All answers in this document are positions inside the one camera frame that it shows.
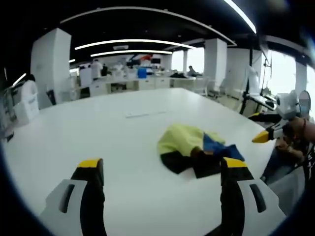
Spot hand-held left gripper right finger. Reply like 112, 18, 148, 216
211, 157, 287, 236

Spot yellow blue black garment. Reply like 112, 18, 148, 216
157, 123, 247, 179

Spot long ceiling light strip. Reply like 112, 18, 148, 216
222, 0, 258, 34
96, 49, 173, 58
74, 38, 195, 51

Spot person's dark printed shirt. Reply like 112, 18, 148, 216
283, 137, 315, 187

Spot person's grey trousers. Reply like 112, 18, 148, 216
261, 148, 307, 215

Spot person's right hand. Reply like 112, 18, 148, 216
276, 117, 306, 160

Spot white storage boxes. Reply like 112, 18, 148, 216
12, 91, 40, 125

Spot row of white cabinets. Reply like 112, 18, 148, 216
89, 76, 171, 97

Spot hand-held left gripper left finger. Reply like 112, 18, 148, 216
39, 158, 108, 236

